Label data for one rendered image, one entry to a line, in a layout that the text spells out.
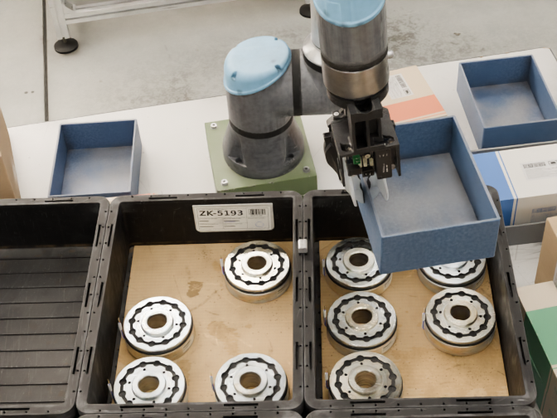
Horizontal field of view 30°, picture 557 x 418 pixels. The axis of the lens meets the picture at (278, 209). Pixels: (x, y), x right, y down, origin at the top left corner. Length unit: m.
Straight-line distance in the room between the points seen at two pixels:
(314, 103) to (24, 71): 1.85
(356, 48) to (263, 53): 0.68
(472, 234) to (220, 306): 0.46
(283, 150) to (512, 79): 0.55
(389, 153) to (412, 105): 0.79
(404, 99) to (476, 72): 0.20
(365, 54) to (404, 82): 0.93
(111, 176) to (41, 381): 0.57
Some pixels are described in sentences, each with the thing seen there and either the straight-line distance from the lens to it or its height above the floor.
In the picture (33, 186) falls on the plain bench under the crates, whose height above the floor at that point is 0.70.
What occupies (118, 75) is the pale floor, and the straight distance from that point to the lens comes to 3.40.
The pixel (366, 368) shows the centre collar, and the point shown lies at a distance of 1.47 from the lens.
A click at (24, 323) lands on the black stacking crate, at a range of 1.65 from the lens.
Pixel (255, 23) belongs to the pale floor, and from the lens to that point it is 3.55.
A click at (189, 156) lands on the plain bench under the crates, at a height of 0.70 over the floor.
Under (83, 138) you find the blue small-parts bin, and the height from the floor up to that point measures 0.73.
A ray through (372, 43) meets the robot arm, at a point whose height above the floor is 1.39.
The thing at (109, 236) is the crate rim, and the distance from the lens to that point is 1.61.
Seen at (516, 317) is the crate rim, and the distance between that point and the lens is 1.47.
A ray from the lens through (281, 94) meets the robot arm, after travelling 1.77.
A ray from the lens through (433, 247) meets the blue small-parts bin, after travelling 1.31.
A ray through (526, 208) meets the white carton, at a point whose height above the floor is 0.77.
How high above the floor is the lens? 2.07
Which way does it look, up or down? 46 degrees down
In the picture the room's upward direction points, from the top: 4 degrees counter-clockwise
